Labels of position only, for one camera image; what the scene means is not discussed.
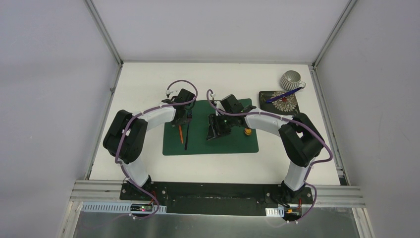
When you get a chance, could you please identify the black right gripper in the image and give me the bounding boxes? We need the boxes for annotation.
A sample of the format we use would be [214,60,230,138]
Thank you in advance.
[207,113,235,141]

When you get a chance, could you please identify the purple metallic fork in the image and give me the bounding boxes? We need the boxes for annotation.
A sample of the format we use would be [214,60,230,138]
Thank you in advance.
[184,109,192,150]

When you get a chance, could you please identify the orange plastic fork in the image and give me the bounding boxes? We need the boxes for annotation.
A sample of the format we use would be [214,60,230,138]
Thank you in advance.
[179,125,184,144]

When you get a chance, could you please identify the green placemat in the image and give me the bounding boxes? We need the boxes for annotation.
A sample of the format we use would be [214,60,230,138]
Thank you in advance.
[162,98,260,156]

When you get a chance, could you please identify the gold copper spoon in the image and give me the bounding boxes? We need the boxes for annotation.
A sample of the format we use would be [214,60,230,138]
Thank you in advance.
[244,128,252,136]

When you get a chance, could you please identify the blue plastic knife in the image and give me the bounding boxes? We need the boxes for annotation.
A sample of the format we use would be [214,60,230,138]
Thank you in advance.
[266,87,303,104]

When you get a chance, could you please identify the black floral square plate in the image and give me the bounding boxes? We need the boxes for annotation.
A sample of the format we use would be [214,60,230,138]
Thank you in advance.
[258,90,300,116]

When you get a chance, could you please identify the grey ribbed mug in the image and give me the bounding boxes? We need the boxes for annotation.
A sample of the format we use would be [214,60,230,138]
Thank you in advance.
[280,70,306,91]

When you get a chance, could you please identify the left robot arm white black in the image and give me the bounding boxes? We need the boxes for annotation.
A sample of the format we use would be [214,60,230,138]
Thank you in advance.
[103,89,196,201]

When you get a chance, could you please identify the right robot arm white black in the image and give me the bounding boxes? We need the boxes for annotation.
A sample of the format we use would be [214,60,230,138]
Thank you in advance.
[206,94,326,203]

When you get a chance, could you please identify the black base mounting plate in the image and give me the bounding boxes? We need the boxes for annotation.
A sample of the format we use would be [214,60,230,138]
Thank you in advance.
[119,181,313,216]

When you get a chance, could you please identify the left electronics board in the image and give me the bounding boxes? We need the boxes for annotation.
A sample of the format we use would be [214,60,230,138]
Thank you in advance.
[130,204,153,212]

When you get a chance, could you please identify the electronics board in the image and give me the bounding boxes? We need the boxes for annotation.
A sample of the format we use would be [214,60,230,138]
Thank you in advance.
[284,207,302,219]
[130,204,153,212]

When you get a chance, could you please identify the right electronics board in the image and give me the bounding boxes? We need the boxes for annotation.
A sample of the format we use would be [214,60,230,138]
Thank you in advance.
[284,207,302,219]

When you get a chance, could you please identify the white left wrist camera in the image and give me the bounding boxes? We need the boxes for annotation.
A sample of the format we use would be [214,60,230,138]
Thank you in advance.
[166,89,179,98]

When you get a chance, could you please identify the aluminium frame rail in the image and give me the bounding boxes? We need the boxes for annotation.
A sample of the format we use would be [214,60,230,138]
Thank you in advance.
[309,64,376,238]

